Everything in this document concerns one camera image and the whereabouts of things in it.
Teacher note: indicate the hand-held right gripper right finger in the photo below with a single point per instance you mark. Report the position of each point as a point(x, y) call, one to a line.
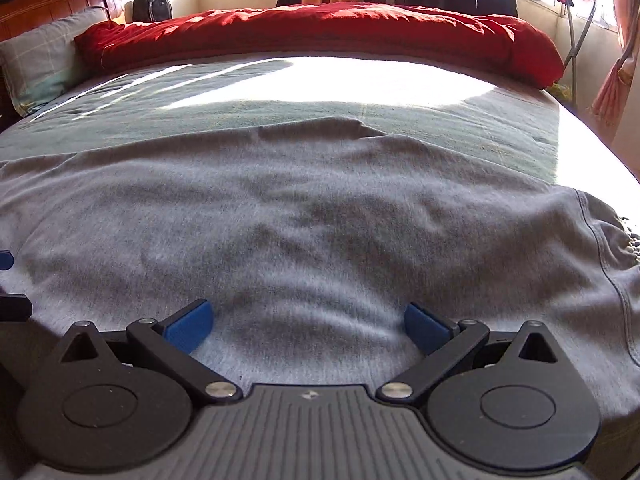
point(425, 327)

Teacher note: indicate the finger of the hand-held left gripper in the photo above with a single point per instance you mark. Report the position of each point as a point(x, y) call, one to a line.
point(5, 260)
point(15, 308)

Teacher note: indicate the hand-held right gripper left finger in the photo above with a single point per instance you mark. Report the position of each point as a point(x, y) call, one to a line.
point(190, 325)

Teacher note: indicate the grey sweatpants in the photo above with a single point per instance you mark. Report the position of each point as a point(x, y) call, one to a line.
point(300, 235)

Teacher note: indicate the metal clothes drying rack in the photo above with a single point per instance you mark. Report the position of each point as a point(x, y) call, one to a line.
point(575, 45)

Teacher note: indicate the grey plaid pillow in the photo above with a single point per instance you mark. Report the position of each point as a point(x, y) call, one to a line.
point(40, 60)

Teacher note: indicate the bed with green checked sheet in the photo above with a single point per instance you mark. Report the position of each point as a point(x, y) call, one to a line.
point(400, 110)

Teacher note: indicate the yellow plastic bag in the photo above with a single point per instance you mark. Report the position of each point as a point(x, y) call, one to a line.
point(559, 94)

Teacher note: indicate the black backpack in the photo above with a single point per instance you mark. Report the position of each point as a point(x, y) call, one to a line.
point(152, 6)

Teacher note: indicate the red duvet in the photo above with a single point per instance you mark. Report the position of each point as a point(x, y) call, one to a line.
point(325, 35)

